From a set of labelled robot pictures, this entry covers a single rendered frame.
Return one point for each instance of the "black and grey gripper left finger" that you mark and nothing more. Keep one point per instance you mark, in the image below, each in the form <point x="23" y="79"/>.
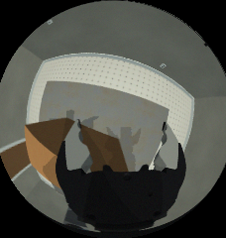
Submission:
<point x="73" y="160"/>

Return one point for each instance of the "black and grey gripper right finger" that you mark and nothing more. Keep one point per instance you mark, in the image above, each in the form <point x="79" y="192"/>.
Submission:
<point x="170" y="159"/>

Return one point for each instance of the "brown wooden chest of drawers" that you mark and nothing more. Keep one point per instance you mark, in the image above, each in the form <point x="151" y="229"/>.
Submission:
<point x="43" y="140"/>

